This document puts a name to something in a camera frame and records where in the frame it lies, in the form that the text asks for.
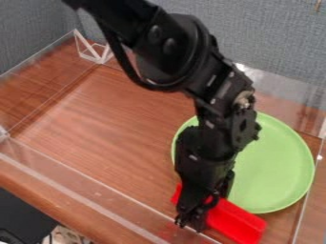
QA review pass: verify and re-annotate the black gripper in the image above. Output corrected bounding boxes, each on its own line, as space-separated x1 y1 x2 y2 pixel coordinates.
175 126 236 233

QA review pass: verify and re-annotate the red rectangular block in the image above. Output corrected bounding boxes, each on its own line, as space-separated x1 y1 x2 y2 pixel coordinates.
169 182 267 244

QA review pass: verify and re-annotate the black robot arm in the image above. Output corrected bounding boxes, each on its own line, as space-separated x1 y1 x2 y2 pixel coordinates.
61 0 260 231

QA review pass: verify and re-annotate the green round plate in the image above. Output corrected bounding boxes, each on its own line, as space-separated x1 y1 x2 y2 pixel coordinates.
169 111 315 214

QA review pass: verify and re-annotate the white power strip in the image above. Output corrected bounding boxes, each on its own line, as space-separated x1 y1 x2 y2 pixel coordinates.
40 225 93 244

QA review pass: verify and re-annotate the black box under table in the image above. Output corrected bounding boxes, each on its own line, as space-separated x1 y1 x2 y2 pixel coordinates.
0 188 58 244

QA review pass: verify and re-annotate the clear acrylic enclosure wall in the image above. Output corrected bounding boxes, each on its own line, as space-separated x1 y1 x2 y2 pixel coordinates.
0 30 326 244

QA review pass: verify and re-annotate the clear acrylic corner bracket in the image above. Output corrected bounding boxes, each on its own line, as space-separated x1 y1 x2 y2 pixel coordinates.
73 30 113 65

